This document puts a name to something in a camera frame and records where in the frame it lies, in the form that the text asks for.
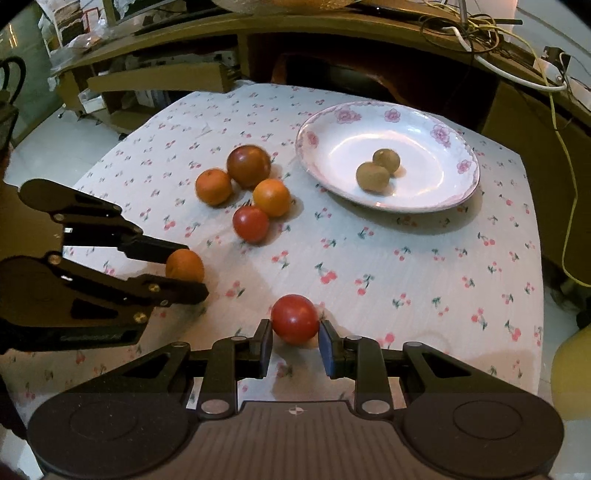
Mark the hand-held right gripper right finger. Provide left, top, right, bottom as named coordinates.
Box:
left=318, top=319, right=490, bottom=418

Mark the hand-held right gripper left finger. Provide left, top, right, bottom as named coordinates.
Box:
left=111, top=318, right=274, bottom=420

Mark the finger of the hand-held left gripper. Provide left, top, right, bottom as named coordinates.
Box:
left=55, top=187, right=185, bottom=267
left=44, top=251, right=209, bottom=325

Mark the orange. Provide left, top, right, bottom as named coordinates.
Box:
left=252, top=178, right=292, bottom=218
left=195, top=169, right=233, bottom=206
left=165, top=249, right=205, bottom=283

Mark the dark red tomato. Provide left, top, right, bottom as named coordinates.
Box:
left=226, top=145, right=271, bottom=190

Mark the white floral plate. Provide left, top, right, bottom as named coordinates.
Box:
left=295, top=102, right=481, bottom=213

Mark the cherry print tablecloth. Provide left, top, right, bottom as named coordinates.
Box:
left=0, top=80, right=546, bottom=416

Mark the wooden keyboard tray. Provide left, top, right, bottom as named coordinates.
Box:
left=87, top=62, right=236, bottom=95

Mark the brown kiwi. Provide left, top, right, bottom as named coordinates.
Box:
left=372, top=148, right=401, bottom=175
left=356, top=162, right=391, bottom=193

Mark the yellow trash bin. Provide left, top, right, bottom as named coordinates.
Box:
left=551, top=328, right=591, bottom=421

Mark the wooden desk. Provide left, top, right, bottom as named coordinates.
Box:
left=51, top=0, right=591, bottom=287

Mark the glass fruit dish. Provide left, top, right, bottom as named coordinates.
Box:
left=212, top=0, right=365, bottom=12

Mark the yellow cable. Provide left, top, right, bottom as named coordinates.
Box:
left=462, top=14, right=591, bottom=289

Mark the white cable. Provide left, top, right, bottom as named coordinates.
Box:
left=443, top=25, right=568, bottom=90

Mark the black cable tangle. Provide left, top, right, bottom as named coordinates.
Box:
left=418, top=14, right=522, bottom=51

